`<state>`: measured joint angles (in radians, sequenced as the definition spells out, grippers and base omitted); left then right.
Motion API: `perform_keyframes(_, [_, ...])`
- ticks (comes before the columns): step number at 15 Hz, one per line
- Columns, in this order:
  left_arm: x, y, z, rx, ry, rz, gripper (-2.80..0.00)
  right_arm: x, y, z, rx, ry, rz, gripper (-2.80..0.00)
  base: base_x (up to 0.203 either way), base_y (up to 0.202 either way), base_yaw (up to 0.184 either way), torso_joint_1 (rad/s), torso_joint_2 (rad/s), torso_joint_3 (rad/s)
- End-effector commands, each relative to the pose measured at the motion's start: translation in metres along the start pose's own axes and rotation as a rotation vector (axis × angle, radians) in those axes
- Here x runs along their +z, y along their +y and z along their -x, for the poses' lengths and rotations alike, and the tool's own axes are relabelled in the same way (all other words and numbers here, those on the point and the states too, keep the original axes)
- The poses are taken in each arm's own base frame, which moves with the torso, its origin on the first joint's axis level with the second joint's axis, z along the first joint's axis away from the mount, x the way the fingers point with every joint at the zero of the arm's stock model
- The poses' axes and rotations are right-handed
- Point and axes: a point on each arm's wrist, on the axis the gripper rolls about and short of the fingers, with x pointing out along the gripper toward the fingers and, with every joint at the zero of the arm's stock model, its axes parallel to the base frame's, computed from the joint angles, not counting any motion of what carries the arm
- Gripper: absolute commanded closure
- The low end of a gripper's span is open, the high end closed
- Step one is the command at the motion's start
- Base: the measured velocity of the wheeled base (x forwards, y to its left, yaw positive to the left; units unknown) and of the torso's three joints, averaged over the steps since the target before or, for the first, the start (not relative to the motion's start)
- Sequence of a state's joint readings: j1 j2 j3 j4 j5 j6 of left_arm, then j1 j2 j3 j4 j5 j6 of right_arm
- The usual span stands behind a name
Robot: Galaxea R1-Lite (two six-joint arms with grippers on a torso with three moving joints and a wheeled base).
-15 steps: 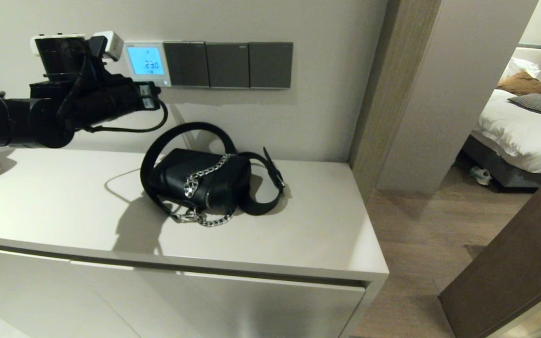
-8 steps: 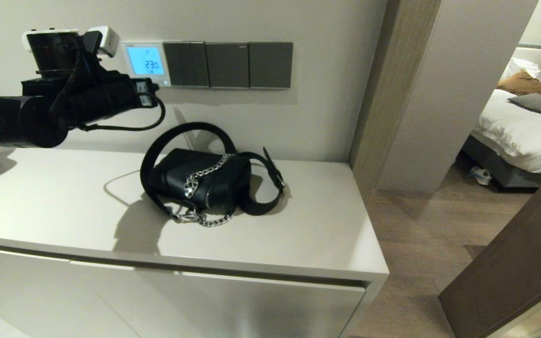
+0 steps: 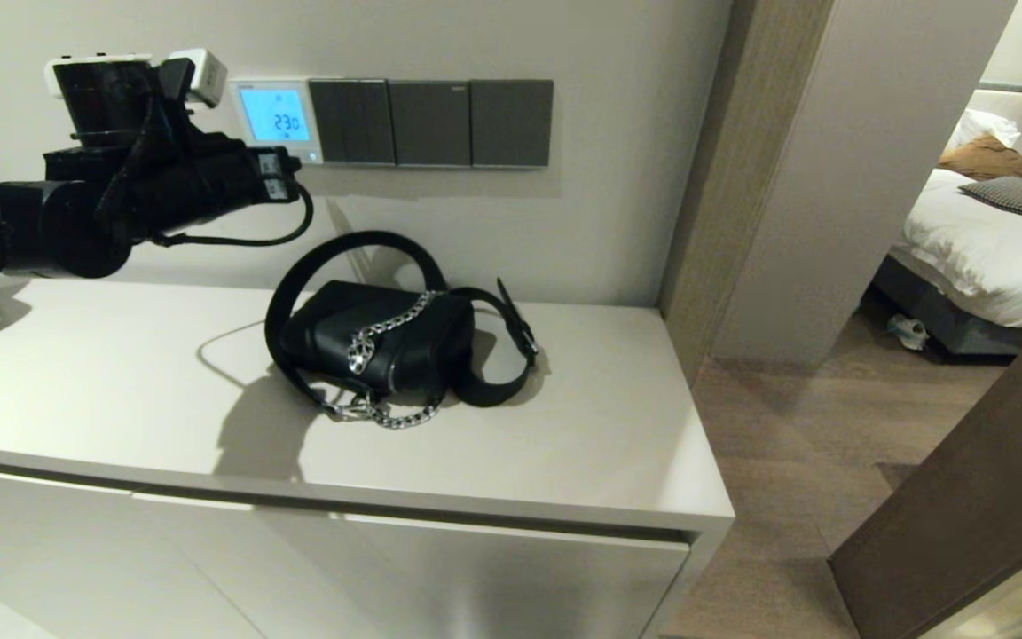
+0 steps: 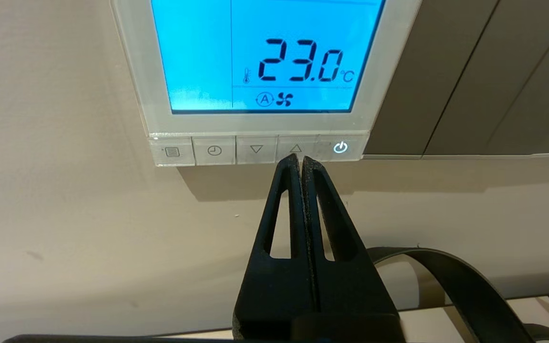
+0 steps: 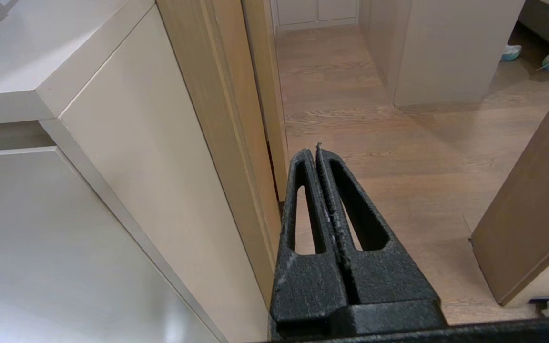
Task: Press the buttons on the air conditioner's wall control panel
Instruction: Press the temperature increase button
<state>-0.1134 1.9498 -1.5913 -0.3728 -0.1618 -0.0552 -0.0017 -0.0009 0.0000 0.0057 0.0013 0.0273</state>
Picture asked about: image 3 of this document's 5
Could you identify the grey single rocker wall switch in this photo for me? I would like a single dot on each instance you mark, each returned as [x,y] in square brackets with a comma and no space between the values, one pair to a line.
[511,124]
[429,123]

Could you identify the grey checkered pillow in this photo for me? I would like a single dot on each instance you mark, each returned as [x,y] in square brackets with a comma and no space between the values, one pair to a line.
[1017,197]

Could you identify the dark brown wooden door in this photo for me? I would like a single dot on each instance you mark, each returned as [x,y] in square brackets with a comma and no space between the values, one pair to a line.
[981,497]

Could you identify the white wall thermostat panel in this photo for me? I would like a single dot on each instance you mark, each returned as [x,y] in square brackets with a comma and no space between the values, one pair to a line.
[276,115]

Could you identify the white cabinet door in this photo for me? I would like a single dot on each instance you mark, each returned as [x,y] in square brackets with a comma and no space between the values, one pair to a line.
[32,559]
[475,577]

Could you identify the white cabinet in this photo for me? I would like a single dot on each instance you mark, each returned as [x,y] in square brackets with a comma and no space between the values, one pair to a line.
[165,399]

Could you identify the wooden door frame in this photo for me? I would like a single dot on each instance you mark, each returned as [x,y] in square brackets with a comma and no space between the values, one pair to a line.
[733,177]

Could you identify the brown cushion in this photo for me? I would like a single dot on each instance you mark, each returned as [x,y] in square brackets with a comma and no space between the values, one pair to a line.
[990,160]

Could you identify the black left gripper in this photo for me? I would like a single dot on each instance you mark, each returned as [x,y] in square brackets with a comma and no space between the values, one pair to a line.
[192,177]

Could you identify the white pillow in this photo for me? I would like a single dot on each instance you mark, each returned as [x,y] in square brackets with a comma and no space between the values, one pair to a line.
[1021,109]

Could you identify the bed with white duvet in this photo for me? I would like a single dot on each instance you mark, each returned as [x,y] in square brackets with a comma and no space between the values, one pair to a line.
[981,253]

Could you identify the dark grey switch panel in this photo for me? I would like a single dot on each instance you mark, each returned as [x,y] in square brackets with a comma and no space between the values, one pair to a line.
[353,122]

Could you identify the light shoe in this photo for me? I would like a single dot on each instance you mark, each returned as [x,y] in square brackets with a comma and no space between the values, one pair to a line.
[908,332]

